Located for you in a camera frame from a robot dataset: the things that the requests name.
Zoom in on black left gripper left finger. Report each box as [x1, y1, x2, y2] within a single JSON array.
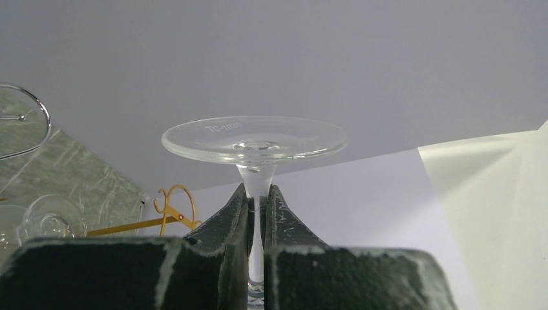
[[1, 185, 248, 309]]

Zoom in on clear wine glass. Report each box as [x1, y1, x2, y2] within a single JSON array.
[[161, 116, 350, 309]]

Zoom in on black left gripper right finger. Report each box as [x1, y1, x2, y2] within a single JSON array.
[[262, 185, 456, 309]]

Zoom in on gold wire glass rack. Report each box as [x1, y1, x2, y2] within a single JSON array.
[[86, 184, 203, 237]]

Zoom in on chrome wire glass rack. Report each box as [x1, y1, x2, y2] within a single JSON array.
[[0, 82, 52, 161]]

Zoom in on clear ribbed glass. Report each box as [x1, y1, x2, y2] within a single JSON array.
[[1, 194, 87, 262]]

